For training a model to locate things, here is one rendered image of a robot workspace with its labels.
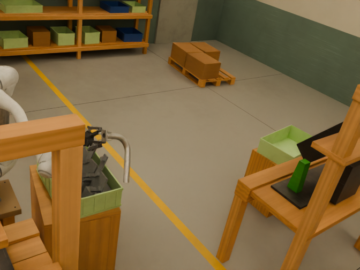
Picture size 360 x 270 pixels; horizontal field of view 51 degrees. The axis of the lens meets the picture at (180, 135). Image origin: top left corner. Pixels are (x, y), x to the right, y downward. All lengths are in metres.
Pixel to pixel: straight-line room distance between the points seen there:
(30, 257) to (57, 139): 1.11
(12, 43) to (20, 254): 5.11
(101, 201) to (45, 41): 4.95
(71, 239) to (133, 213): 2.22
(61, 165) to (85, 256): 1.59
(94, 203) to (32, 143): 1.34
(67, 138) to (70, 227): 0.44
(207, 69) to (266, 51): 2.44
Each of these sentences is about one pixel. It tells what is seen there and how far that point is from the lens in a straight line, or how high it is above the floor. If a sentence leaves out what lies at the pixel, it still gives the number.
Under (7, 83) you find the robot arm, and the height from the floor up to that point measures 1.66.
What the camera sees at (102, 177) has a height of 1.02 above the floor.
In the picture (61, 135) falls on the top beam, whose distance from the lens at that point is 1.40.
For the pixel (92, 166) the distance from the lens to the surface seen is 2.80.
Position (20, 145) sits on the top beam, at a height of 1.90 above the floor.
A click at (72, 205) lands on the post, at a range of 1.62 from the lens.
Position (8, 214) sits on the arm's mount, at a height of 0.88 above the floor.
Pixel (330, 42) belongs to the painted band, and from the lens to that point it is 8.13.
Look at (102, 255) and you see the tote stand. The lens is 3.03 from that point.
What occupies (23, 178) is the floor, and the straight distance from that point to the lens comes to 4.36.
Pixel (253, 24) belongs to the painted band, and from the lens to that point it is 9.31.
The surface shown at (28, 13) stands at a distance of 7.02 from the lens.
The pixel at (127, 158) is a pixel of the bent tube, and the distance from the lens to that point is 1.94.
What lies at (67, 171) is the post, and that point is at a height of 1.75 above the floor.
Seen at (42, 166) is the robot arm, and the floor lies 1.43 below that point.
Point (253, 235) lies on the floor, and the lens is 4.03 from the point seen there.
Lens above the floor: 2.65
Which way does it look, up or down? 30 degrees down
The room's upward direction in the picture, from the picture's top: 11 degrees clockwise
